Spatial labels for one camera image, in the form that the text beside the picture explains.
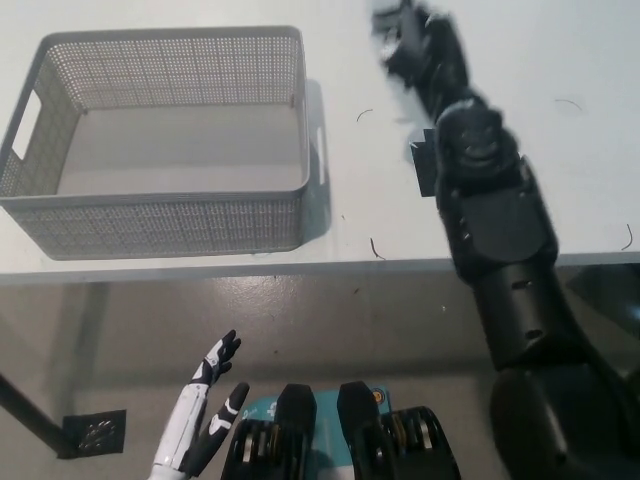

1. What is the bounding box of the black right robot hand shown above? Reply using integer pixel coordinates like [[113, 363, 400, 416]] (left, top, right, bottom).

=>
[[371, 0, 472, 109]]

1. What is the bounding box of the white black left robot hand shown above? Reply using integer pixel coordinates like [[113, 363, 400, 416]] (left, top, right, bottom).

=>
[[151, 328, 251, 480]]

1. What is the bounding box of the black tape patch on desk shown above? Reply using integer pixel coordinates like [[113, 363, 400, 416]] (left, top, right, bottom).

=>
[[408, 128, 442, 198]]

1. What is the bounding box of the black teal robot body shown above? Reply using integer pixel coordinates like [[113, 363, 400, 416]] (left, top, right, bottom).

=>
[[227, 380, 461, 480]]

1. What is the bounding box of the grey perforated plastic basket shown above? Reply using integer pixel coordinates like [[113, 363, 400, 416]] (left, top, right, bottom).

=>
[[0, 25, 314, 261]]

